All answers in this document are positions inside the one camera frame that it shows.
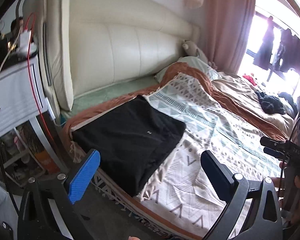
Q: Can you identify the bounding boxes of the black button shirt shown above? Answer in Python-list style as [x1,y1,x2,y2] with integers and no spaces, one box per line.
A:
[72,95,186,197]

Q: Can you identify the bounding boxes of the grey clothes by window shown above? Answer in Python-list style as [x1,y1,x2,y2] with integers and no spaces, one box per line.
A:
[278,92,300,118]

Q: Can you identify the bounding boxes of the dark crumpled garment on bed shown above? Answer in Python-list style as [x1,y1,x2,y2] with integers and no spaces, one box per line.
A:
[255,91,286,115]

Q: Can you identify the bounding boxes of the beige duvet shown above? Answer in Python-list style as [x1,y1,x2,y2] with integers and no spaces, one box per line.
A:
[212,72,294,139]

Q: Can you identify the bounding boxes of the red cloth by window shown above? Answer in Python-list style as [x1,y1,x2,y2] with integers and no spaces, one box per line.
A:
[243,74,257,86]

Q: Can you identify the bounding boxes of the white bedside table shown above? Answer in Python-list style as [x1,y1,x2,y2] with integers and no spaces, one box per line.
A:
[0,56,68,173]

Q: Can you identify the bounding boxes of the patterned white teal blanket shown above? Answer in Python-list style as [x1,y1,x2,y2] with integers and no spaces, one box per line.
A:
[71,73,285,239]

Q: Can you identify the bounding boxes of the hanging dark dress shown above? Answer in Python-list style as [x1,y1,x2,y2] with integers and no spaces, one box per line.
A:
[253,16,274,70]

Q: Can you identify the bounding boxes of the hanging dark jacket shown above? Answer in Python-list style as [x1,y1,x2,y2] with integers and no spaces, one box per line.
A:
[273,29,300,75]

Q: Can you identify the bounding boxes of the pale green pillow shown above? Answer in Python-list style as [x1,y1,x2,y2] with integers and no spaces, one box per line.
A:
[155,56,221,83]

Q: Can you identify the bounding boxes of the rust orange sheet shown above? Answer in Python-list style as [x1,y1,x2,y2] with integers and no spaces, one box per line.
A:
[61,62,289,240]

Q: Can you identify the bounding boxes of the green fitted sheet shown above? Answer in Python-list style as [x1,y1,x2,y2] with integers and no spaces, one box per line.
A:
[61,76,158,124]

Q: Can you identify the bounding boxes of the white plush toy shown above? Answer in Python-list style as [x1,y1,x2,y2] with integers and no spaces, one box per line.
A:
[182,40,208,63]

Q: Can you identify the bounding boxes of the pink left curtain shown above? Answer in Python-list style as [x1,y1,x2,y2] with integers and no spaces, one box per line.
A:
[204,0,256,73]

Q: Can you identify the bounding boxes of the cream leather headboard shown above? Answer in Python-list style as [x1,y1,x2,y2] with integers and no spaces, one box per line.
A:
[36,0,200,116]

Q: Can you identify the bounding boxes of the black cable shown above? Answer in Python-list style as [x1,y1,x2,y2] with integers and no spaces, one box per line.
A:
[0,122,19,215]

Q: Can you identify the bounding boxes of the red cable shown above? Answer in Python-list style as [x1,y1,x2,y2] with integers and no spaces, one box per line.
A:
[24,12,56,145]

